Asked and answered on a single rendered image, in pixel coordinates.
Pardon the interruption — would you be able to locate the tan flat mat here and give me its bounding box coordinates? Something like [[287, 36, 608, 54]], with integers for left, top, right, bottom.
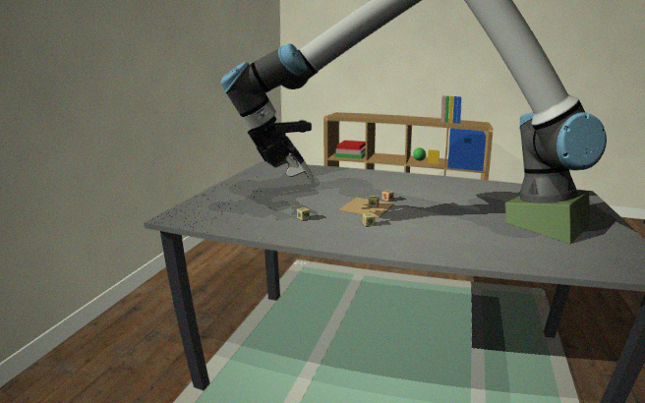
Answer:
[[339, 198, 394, 217]]

